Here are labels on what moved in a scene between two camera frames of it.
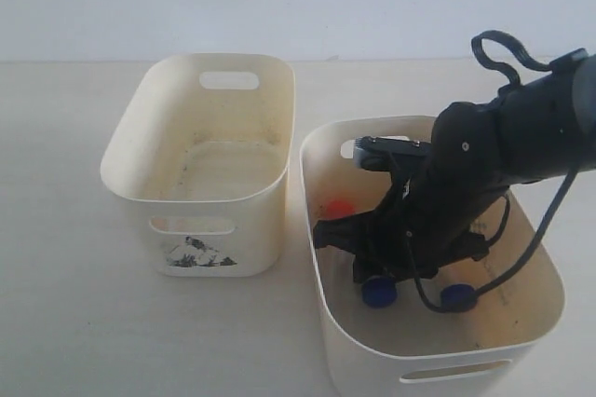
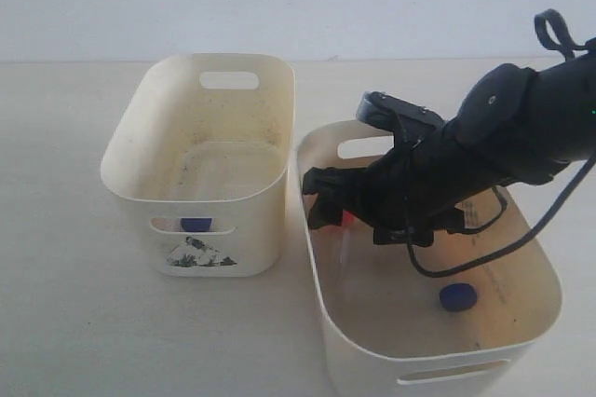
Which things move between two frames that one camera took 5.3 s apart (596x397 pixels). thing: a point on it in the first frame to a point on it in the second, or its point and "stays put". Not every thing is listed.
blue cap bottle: (458, 297) stays put
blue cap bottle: (379, 293) to (196, 225)
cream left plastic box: (207, 144) stays put
